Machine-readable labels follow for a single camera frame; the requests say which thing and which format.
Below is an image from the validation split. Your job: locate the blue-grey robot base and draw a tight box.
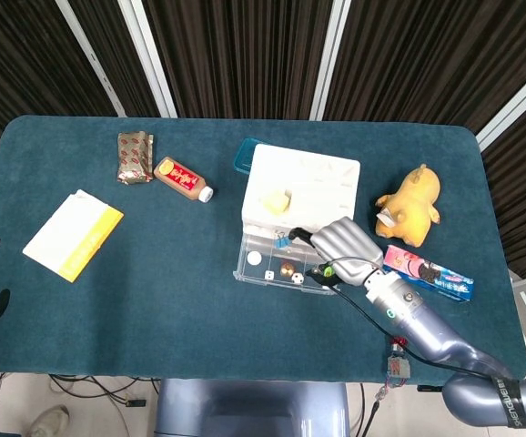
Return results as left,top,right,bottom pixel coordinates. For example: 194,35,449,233
153,378,350,437

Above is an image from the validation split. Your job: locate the thin stop button cable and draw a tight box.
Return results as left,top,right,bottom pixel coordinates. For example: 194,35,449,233
360,376,405,437

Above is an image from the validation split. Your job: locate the brown drink bottle red label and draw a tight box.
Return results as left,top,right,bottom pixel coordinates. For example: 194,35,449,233
152,156,214,204

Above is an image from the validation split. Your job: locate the white frame post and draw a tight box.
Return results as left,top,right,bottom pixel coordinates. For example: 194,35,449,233
475,58,526,151
309,0,353,122
56,0,127,117
117,0,178,118

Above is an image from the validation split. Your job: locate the teal plastic box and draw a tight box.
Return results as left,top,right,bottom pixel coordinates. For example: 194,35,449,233
233,137,258,175

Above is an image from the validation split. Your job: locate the clear plastic drawer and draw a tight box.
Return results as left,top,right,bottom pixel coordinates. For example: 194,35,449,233
232,222,350,297

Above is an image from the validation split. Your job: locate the yellow sticky note pad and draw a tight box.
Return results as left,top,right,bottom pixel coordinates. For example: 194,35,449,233
262,188,294,214

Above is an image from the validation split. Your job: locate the red emergency stop button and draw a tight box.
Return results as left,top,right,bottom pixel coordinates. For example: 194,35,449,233
386,335,412,380

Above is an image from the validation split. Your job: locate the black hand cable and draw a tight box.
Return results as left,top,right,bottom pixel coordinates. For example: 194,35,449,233
317,257,517,381

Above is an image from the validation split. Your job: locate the teal table cloth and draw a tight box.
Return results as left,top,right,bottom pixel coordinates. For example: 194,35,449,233
0,114,526,386

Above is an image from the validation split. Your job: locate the white yellow flat box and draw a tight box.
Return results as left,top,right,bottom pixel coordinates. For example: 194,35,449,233
22,188,125,284

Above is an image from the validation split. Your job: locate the yellow plush toy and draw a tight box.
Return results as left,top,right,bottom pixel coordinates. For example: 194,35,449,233
374,163,442,249

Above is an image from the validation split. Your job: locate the black floor cable bundle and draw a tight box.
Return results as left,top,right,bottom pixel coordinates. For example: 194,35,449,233
48,372,162,404

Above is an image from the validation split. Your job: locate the white shoe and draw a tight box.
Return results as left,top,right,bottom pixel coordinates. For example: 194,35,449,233
28,404,71,437

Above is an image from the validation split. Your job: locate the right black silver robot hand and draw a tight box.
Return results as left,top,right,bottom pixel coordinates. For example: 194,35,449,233
288,217,386,289

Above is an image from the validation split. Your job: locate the gold foil snack packet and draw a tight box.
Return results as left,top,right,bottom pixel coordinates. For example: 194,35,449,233
116,131,155,186

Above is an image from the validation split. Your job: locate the white plastic drawer cabinet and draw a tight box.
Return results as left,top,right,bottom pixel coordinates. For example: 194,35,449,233
240,143,362,239

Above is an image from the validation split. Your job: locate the blue pink cookie box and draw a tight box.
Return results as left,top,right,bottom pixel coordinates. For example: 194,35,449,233
378,244,476,304

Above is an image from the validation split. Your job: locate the dark pleated curtain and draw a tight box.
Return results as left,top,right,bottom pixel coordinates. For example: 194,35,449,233
0,0,526,279

